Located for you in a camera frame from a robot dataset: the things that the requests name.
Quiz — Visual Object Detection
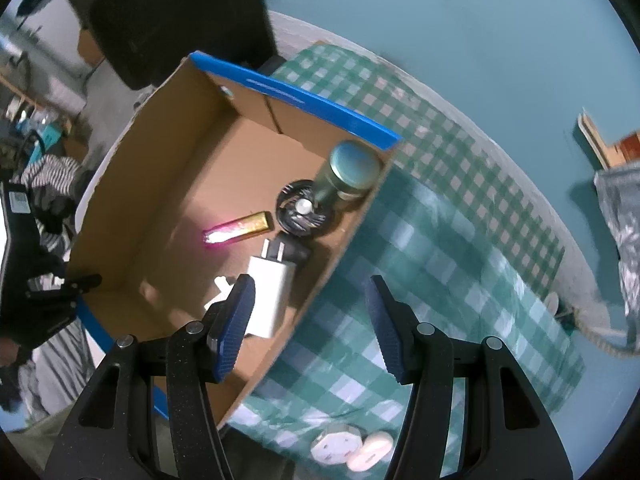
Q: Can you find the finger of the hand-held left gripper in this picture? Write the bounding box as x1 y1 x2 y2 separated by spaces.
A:
60 273 103 296

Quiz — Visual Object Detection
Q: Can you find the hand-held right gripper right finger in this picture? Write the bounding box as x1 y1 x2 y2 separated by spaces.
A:
364 275 573 480

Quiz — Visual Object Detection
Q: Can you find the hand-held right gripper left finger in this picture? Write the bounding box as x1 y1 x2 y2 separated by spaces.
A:
45 274 257 480

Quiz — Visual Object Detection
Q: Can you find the small white plug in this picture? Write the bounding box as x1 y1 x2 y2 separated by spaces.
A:
202 276 236 313

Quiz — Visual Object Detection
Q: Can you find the white charger block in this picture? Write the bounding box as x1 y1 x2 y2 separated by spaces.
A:
240 240 298 340

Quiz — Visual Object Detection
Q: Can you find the black plug adapter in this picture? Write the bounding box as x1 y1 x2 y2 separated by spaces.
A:
277 232 311 268

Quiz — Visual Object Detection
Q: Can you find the gold and pink bar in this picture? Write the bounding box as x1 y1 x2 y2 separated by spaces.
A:
202 211 273 248

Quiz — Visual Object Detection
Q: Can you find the cardboard box blue rim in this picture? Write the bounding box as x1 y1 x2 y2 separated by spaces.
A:
65 51 403 428

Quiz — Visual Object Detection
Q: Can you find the green glass jar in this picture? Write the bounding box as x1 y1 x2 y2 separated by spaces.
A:
312 141 383 211

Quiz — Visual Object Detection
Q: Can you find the striped cloth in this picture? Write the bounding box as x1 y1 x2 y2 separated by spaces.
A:
10 155 96 418

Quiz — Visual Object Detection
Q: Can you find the green checked tablecloth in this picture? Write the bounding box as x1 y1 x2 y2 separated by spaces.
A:
220 44 586 466

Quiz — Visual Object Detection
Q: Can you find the teal box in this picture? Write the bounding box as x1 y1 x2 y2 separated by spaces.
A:
25 125 63 161

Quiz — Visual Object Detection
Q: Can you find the black round fan disc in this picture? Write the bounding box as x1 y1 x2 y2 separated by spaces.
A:
275 180 337 236

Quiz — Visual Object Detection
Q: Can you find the white oval case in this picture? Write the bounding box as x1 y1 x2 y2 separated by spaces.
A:
347 431 395 472

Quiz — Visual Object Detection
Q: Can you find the white octagonal socket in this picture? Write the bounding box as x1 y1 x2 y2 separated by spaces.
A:
310 422 362 467

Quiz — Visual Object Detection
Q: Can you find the silver foil bag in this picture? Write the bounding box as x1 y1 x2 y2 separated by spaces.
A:
594 160 640 351

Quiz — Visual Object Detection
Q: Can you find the dark cloth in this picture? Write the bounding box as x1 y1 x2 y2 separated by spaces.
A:
60 0 278 91

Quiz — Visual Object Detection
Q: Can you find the beige cord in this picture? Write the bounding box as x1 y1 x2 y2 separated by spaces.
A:
545 290 640 361

